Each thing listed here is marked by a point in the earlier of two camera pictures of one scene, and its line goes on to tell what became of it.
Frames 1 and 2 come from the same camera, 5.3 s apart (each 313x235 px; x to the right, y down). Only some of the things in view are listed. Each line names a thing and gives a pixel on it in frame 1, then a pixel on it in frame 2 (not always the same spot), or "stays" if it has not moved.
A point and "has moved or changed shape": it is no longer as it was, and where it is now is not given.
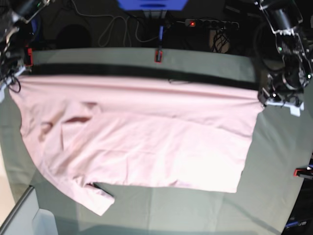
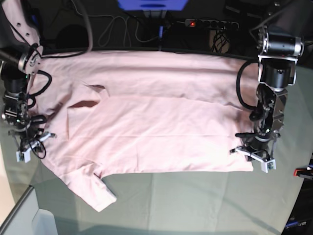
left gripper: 7,74 to 30,135
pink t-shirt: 88,130 has moved or changed shape
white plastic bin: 44,223 stays
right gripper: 282,93 to 258,146
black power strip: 200,22 stays
